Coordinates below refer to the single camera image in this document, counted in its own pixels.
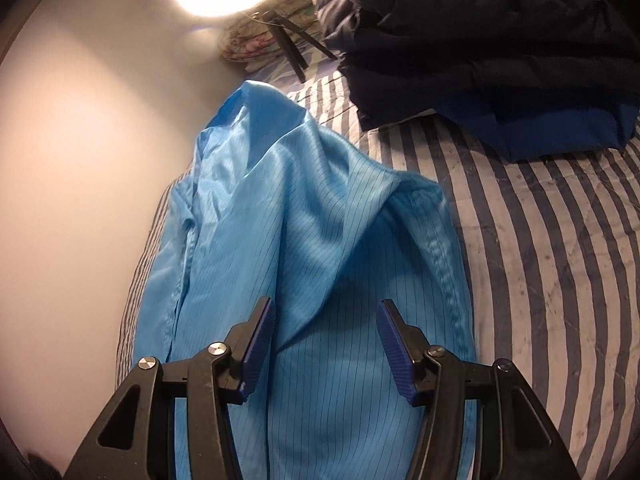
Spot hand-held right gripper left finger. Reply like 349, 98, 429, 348
65, 296, 277, 480

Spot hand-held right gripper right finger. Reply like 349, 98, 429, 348
376, 299, 581, 480

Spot light blue jacket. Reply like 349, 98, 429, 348
131, 79, 478, 480

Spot blue white striped blanket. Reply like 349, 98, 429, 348
115, 57, 640, 480

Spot folded dark blue garment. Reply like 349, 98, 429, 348
435, 95, 638, 163

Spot black tripod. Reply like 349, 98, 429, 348
252, 10, 338, 82

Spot folded floral quilt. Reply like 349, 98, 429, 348
220, 0, 321, 76

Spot navy puffer jacket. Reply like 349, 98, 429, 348
312, 0, 640, 133

